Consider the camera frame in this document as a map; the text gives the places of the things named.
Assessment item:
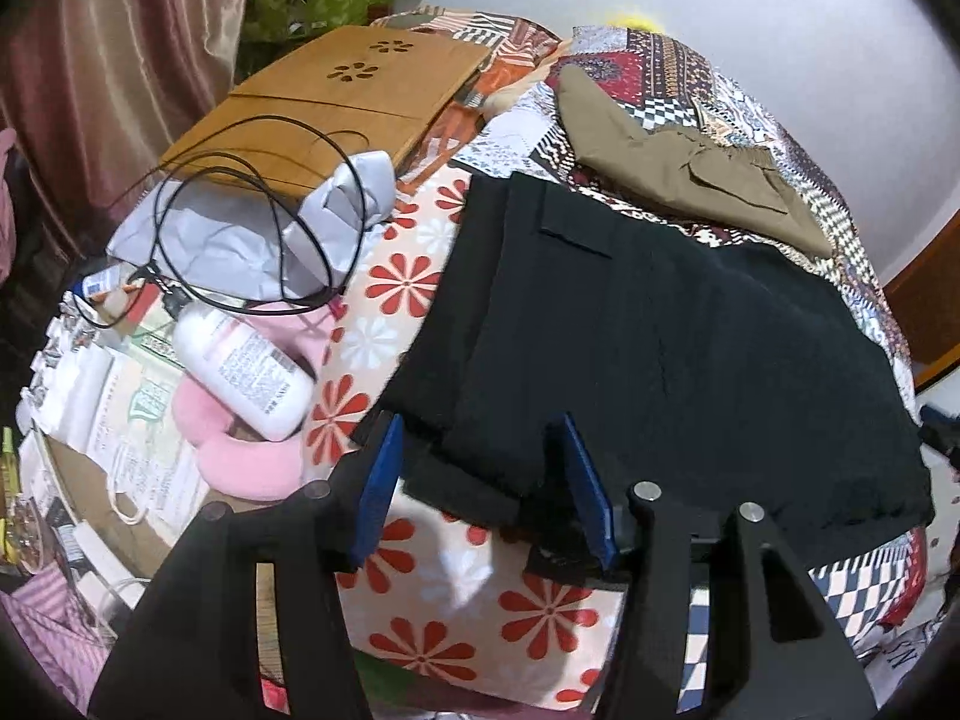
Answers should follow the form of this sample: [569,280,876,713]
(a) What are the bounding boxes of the striped patchwork quilt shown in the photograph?
[371,6,571,121]

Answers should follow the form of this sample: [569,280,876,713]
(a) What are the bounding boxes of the pink striped cloth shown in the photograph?
[0,562,121,713]

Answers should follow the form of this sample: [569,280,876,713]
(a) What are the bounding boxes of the pink neck pillow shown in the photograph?
[171,300,338,500]

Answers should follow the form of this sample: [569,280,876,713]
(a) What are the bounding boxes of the striped brown curtain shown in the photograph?
[0,0,248,256]

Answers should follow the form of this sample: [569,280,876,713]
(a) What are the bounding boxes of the red flower bed sheet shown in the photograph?
[300,165,631,713]

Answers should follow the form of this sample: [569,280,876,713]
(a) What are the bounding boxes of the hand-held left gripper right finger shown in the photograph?
[544,414,878,720]

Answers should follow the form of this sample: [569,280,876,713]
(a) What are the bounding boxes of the black charging cable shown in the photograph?
[101,116,372,331]

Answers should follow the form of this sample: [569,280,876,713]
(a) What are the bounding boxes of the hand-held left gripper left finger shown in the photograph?
[88,411,406,720]

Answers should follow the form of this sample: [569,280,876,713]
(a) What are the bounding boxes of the white printed paper bag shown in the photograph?
[30,330,211,533]

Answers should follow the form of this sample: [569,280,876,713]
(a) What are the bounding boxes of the green patterned storage box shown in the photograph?
[240,0,395,46]

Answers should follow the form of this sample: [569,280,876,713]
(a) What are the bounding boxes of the black pants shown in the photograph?
[351,171,937,578]

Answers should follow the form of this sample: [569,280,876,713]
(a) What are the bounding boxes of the patchwork bedspread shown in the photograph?
[450,22,946,661]

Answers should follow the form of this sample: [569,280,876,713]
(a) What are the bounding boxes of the white lotion bottle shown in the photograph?
[171,301,316,442]

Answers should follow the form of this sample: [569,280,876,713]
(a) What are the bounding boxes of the small blue label bottle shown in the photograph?
[79,266,140,308]

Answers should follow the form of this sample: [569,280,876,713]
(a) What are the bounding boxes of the white plastic bag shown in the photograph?
[105,151,398,301]

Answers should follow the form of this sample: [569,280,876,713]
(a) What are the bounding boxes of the wooden lap desk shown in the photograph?
[161,25,492,196]

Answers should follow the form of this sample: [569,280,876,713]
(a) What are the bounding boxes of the khaki pants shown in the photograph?
[559,64,835,260]

